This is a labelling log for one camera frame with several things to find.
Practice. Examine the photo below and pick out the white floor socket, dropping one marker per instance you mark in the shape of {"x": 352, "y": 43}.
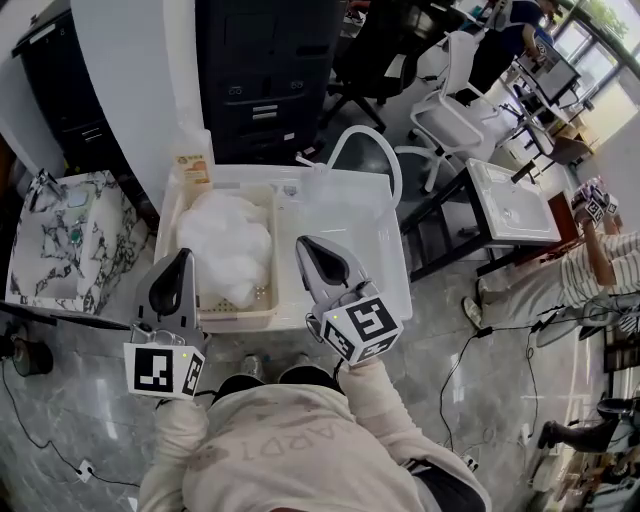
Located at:
{"x": 86, "y": 471}

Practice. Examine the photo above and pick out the green drain plug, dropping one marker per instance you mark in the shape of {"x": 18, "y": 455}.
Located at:
{"x": 75, "y": 235}

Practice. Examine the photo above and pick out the person's left forearm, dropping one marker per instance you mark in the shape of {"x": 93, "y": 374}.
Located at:
{"x": 177, "y": 430}

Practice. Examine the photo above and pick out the person's black trousers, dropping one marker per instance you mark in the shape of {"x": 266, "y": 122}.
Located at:
{"x": 305, "y": 374}

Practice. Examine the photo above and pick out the cardboard box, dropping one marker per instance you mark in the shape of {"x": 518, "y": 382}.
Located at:
{"x": 577, "y": 136}

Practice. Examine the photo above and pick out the marble-patterned washbasin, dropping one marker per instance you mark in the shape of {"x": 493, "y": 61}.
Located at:
{"x": 55, "y": 260}

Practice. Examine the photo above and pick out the small white faucet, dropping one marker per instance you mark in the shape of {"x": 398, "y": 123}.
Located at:
{"x": 314, "y": 165}

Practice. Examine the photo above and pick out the person's beige sweatshirt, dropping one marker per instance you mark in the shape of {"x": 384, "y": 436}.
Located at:
{"x": 280, "y": 450}

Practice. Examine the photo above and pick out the black filing cabinet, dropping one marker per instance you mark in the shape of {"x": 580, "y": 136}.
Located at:
{"x": 65, "y": 90}

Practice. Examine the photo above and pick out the dark tall cabinet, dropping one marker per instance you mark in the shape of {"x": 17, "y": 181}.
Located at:
{"x": 265, "y": 75}

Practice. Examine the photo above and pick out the beige plastic basket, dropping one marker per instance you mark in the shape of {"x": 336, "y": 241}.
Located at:
{"x": 265, "y": 210}

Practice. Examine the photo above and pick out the white ceramic basin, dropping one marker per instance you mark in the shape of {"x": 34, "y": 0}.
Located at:
{"x": 510, "y": 205}

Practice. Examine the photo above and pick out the black metal table frame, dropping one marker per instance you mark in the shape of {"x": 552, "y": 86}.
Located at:
{"x": 440, "y": 220}

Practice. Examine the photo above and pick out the computer monitor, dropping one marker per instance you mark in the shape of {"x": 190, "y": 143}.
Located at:
{"x": 552, "y": 75}

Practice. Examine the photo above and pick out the black round stand base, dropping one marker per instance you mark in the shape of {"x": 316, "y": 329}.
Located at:
{"x": 32, "y": 357}

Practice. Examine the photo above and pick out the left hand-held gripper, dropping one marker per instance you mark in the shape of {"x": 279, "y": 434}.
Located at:
{"x": 152, "y": 370}

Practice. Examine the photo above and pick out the dark shelf unit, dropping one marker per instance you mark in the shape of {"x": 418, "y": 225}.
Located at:
{"x": 622, "y": 350}

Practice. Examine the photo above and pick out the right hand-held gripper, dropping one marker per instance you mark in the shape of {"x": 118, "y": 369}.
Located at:
{"x": 367, "y": 325}

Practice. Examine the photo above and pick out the white power strip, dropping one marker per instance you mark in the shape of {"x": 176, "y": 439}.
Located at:
{"x": 470, "y": 461}

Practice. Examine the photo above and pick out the person's right forearm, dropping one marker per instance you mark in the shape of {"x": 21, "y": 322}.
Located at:
{"x": 380, "y": 405}

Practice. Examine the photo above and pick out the brown chair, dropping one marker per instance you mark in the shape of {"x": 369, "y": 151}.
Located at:
{"x": 565, "y": 150}

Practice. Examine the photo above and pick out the person's right shoe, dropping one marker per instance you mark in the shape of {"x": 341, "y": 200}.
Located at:
{"x": 301, "y": 359}

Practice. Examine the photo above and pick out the person's left shoe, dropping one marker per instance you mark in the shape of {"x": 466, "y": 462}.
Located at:
{"x": 252, "y": 365}

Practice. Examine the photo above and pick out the black office chair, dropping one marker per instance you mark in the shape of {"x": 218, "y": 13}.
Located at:
{"x": 380, "y": 55}

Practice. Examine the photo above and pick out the grey floor fan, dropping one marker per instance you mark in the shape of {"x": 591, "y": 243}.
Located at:
{"x": 557, "y": 332}

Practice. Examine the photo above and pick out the white office chair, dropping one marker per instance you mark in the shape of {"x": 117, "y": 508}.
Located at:
{"x": 450, "y": 120}

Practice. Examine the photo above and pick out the chrome faucet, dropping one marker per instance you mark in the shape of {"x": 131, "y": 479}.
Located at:
{"x": 45, "y": 182}

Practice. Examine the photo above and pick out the person's shoe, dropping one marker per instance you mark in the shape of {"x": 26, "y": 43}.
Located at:
{"x": 483, "y": 290}
{"x": 471, "y": 312}
{"x": 252, "y": 365}
{"x": 301, "y": 359}

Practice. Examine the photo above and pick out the red-brown board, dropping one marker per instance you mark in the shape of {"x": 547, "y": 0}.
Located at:
{"x": 562, "y": 215}

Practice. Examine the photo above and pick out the pile of white towels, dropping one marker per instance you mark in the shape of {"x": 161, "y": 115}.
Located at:
{"x": 225, "y": 245}

